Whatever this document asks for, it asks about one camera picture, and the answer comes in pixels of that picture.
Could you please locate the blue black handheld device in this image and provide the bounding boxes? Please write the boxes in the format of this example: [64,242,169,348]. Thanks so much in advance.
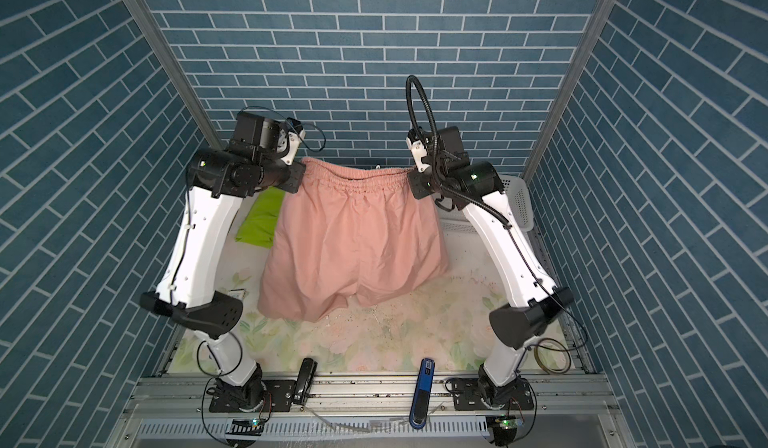
[408,358,435,430]

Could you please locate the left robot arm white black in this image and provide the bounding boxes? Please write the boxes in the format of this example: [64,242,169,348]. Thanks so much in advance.
[139,147,305,405]

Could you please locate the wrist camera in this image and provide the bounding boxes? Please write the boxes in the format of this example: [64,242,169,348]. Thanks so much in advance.
[227,110,305,166]
[406,126,470,174]

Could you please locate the aluminium front rail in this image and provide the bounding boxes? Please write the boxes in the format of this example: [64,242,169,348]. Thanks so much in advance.
[124,373,619,419]

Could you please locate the lime green shorts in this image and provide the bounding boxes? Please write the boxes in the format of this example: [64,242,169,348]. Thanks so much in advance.
[235,187,286,248]

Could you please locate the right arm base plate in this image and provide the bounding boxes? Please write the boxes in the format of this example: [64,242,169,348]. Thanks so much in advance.
[444,377,535,411]

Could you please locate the pink shorts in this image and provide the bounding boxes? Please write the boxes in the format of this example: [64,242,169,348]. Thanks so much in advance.
[257,157,449,322]

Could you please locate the right green circuit board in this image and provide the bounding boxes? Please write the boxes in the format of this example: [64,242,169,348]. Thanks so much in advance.
[493,416,520,430]

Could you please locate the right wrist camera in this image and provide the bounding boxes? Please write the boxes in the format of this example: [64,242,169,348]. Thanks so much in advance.
[406,126,470,174]

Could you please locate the green circuit board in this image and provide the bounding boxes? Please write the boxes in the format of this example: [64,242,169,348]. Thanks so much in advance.
[493,416,520,430]
[227,418,266,436]

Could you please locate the tape roll ring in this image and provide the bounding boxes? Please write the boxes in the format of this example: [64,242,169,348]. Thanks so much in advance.
[533,336,572,375]

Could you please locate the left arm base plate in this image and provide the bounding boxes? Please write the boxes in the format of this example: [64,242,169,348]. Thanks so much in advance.
[206,379,296,413]

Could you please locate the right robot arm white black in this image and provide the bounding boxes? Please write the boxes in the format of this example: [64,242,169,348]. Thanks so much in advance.
[408,162,573,406]

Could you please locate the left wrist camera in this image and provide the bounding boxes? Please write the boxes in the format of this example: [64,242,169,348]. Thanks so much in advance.
[227,110,305,166]

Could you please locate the left green circuit board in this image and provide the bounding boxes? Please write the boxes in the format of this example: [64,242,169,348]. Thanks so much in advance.
[227,418,266,436]

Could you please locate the white plastic laundry basket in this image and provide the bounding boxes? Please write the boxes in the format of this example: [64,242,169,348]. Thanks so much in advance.
[500,175,535,232]

